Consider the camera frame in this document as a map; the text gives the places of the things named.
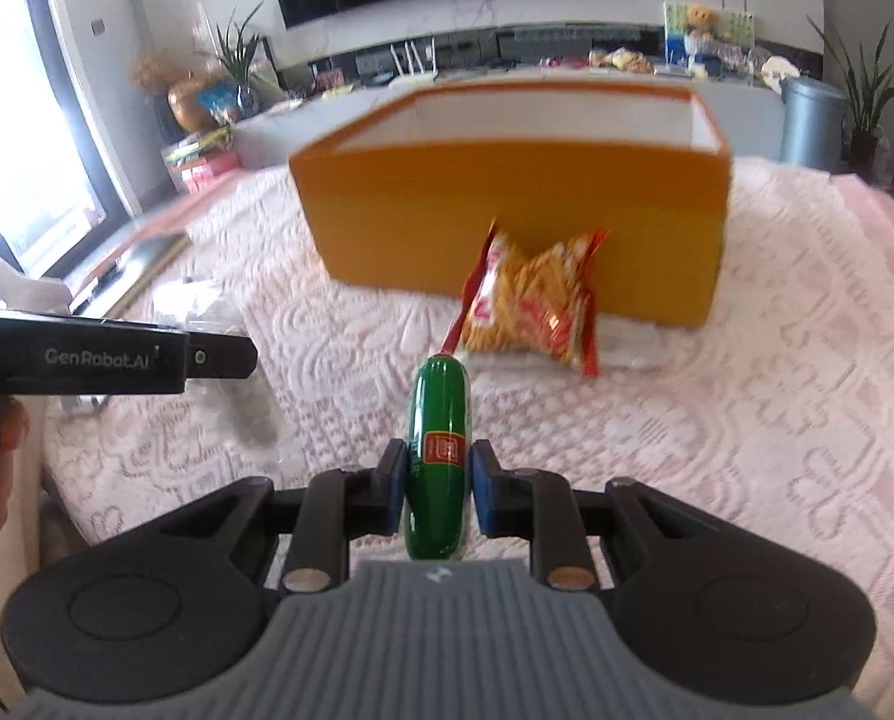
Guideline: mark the white router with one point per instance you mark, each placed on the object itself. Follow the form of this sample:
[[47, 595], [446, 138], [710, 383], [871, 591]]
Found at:
[[413, 64]]

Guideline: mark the gold vase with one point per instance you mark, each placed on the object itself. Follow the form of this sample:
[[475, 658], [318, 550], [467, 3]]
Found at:
[[188, 103]]

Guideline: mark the black notebook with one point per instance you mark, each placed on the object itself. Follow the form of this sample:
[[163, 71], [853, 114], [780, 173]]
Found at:
[[139, 262]]

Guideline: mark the white round plush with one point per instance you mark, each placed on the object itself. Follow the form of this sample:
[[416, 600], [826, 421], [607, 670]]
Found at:
[[777, 69]]

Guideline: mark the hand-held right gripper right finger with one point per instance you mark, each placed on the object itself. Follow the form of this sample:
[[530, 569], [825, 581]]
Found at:
[[481, 495]]

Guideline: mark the white lace tablecloth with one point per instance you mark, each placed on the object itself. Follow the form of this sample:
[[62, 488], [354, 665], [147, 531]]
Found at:
[[717, 427]]

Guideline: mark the blue snack bag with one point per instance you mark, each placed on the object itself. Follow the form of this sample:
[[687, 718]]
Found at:
[[218, 99]]

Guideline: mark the green sausage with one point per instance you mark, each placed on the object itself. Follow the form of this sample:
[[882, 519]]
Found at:
[[438, 405]]

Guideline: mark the wall switch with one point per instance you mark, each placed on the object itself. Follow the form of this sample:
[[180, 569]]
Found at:
[[98, 26]]

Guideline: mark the glass balcony door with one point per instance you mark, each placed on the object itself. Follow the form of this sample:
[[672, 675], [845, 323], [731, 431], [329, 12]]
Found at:
[[27, 127]]

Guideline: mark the pink box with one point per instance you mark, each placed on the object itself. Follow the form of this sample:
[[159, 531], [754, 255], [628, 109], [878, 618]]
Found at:
[[207, 170]]

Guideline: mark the white plastic packaging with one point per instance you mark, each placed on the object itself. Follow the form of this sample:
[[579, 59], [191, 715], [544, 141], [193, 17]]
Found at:
[[214, 315]]

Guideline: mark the pink checked cloth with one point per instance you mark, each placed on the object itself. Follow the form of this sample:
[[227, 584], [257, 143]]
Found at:
[[874, 199]]

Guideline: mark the pink picture card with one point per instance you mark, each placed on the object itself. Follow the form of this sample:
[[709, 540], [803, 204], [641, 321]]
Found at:
[[331, 79]]

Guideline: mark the white marble television console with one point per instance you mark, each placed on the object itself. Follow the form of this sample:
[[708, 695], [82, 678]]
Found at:
[[289, 127]]

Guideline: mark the yellow packaged pastries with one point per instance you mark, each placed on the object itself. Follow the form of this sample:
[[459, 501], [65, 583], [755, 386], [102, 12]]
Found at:
[[619, 60]]

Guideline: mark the person's left hand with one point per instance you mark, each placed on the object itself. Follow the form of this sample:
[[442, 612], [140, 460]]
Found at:
[[4, 510]]

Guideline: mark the yellow green paper stack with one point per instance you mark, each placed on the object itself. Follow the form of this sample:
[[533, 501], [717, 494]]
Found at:
[[196, 144]]

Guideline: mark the orange cardboard box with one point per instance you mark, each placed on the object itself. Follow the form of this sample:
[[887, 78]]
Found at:
[[402, 210]]

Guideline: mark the red yellow noodle snack packet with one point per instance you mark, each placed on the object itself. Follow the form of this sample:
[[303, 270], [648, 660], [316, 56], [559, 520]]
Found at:
[[529, 300]]

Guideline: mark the green plant in glass vase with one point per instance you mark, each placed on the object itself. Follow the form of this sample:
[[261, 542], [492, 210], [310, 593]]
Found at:
[[237, 64]]

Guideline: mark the grey metal trash can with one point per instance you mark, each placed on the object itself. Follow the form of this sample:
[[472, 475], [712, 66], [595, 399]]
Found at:
[[811, 120]]

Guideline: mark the brown teddy bear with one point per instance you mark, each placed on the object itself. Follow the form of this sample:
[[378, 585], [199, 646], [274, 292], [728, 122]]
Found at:
[[700, 19]]

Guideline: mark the brown dried flowers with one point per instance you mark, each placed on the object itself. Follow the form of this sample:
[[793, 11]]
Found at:
[[151, 69]]

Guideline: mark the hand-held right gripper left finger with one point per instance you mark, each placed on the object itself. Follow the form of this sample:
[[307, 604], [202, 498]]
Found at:
[[394, 495]]

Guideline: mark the clear white candy packet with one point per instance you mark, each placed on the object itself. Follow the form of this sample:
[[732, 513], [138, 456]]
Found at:
[[634, 349]]

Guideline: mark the person's left leg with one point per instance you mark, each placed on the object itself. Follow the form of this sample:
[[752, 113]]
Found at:
[[12, 286]]

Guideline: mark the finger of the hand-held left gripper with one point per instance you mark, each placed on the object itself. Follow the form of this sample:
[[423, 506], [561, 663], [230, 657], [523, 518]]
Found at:
[[222, 358]]

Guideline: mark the long leaf potted plant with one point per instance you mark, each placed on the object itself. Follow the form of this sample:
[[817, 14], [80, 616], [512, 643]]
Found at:
[[867, 90]]

